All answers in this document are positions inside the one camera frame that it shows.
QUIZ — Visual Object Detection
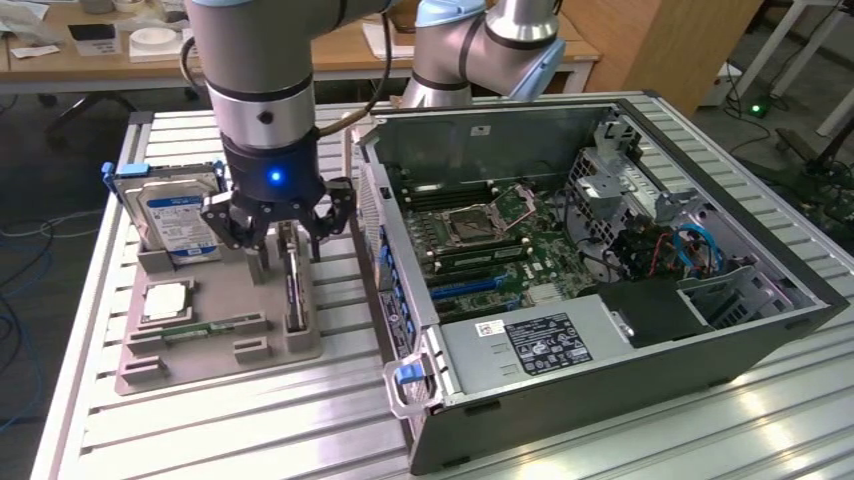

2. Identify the white paper stack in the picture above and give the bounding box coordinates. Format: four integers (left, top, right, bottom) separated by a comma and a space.
362, 22, 421, 62

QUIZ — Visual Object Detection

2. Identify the device with green light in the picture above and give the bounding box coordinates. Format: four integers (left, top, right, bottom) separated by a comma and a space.
738, 95, 781, 120

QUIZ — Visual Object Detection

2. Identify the white paper slip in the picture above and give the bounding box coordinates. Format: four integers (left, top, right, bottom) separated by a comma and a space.
8, 44, 63, 59

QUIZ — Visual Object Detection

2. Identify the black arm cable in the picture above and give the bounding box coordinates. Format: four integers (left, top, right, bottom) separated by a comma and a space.
178, 9, 397, 137

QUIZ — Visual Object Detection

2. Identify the blue wire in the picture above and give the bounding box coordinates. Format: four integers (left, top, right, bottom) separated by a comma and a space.
672, 223, 728, 279

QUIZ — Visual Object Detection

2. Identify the brown cardboard box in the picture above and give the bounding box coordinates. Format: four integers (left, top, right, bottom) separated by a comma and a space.
389, 7, 421, 35

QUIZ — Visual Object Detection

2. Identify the white table frame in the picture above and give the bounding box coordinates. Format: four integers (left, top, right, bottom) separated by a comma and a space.
730, 0, 854, 137

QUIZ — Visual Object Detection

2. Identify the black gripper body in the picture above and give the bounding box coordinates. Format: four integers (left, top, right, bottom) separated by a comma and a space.
219, 127, 330, 222

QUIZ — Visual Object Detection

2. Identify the silver chipset heat sink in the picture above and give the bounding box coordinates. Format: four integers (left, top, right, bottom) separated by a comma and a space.
525, 284, 570, 307

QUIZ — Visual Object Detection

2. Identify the CPU socket with metal frame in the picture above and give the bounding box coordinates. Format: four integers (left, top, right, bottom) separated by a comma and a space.
490, 183, 541, 227

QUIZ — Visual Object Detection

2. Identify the green motherboard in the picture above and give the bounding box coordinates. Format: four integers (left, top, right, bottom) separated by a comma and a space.
390, 174, 606, 326

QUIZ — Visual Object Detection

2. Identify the wooden cabinet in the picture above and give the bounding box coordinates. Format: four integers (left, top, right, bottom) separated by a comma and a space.
566, 0, 766, 117

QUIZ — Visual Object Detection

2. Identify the silver CPU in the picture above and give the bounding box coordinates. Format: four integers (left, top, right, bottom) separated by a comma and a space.
142, 283, 194, 322

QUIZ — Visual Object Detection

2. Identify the white box with round ring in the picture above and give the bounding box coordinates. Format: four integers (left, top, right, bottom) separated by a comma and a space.
128, 27, 187, 64

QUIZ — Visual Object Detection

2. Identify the small metal disk bay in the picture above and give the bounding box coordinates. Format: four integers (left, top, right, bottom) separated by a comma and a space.
674, 257, 806, 332

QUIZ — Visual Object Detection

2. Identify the blue expansion slot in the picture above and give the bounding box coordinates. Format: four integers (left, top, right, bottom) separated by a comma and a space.
426, 276, 507, 303

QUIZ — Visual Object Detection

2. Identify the grey power supply unit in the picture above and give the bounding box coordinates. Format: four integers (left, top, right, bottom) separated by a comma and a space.
437, 293, 646, 397

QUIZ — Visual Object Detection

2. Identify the black cable bundle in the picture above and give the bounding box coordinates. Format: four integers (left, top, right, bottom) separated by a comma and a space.
577, 224, 666, 281

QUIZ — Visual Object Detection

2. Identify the wooden desk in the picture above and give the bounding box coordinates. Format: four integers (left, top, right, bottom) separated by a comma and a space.
0, 0, 602, 109

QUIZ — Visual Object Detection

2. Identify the graphics card with metal bracket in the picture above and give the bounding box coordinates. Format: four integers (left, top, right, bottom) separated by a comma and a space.
274, 219, 317, 335

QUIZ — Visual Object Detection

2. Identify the grey parts rack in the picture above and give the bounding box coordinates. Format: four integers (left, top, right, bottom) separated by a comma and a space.
114, 238, 329, 397

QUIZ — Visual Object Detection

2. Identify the hard disk with blue label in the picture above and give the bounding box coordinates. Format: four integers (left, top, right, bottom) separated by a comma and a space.
110, 169, 226, 265

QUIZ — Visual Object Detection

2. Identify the open black PC case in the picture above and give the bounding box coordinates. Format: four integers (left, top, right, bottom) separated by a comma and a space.
341, 96, 854, 476

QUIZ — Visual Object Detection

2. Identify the black chair base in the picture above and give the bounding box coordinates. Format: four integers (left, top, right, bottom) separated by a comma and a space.
38, 91, 139, 147

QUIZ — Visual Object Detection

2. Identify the black RAM slot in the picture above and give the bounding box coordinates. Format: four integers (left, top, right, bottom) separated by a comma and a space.
401, 187, 498, 197
398, 180, 497, 191
403, 193, 499, 204

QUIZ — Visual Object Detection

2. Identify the green RAM stick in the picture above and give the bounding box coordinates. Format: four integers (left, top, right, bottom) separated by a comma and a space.
433, 243, 531, 268
158, 319, 237, 342

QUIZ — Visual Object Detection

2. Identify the perforated metal disk bay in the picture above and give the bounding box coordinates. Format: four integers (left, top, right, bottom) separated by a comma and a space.
563, 145, 673, 251

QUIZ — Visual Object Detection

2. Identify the white box with black lid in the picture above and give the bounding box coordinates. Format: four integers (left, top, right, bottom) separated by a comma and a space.
66, 23, 126, 57

